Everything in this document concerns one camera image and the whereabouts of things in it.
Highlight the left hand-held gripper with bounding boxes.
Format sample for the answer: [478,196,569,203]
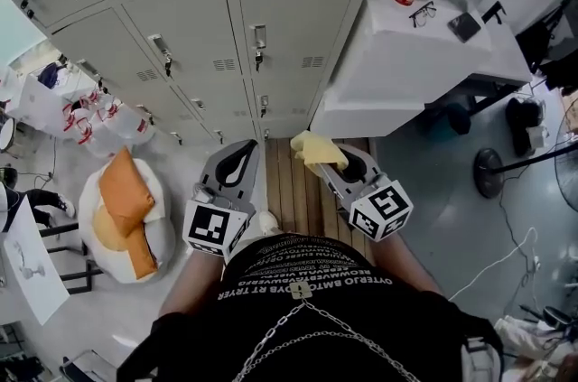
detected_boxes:
[182,139,262,259]

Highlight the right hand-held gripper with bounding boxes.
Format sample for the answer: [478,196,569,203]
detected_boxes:
[316,144,415,243]

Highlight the yellow cloth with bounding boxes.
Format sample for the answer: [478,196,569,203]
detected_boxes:
[290,130,350,173]

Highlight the bank of grey locker doors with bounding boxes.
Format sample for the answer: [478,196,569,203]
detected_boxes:
[0,0,390,146]

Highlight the person's right forearm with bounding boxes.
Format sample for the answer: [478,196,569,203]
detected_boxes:
[368,229,446,296]

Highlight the person's left forearm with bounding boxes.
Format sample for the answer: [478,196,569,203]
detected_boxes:
[158,249,228,319]

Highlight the white beanbag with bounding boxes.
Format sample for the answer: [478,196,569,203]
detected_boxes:
[78,157,178,285]

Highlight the person's white shoe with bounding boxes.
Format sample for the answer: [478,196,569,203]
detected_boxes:
[258,210,282,238]

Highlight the wooden slat platform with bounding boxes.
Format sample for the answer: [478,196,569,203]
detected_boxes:
[263,137,377,266]

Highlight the orange cushion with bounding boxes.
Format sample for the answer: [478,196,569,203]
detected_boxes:
[98,145,160,281]

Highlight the tan round cushion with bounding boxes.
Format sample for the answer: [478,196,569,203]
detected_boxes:
[91,205,133,254]

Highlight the black floor fan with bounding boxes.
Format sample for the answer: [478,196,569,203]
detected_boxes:
[472,107,578,228]

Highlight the black round stool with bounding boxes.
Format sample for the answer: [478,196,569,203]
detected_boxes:
[443,101,473,136]

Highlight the person's black printed shirt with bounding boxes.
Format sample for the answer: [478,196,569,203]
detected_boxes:
[116,232,505,382]

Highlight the black metal stool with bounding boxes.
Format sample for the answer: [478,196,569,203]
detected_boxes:
[37,220,106,296]

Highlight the black backpack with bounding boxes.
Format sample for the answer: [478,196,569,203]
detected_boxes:
[504,96,546,159]

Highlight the white drawing table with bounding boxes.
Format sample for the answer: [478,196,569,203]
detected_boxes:
[0,193,72,327]

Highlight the black-framed glasses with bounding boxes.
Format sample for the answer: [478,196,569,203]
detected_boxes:
[408,0,438,30]

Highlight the black phone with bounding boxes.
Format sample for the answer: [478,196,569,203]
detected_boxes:
[447,11,482,44]

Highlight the white cardboard boxes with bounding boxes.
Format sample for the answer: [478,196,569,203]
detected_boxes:
[7,71,94,134]

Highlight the silver chain necklace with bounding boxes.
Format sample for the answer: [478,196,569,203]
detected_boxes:
[232,280,421,382]

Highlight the white cable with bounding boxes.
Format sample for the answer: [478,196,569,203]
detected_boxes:
[448,226,542,303]

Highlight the plastic bags with red handles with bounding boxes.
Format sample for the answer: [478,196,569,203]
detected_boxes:
[61,92,151,159]

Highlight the white shoulder bag strap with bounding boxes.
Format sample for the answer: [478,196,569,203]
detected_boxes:
[459,333,503,382]

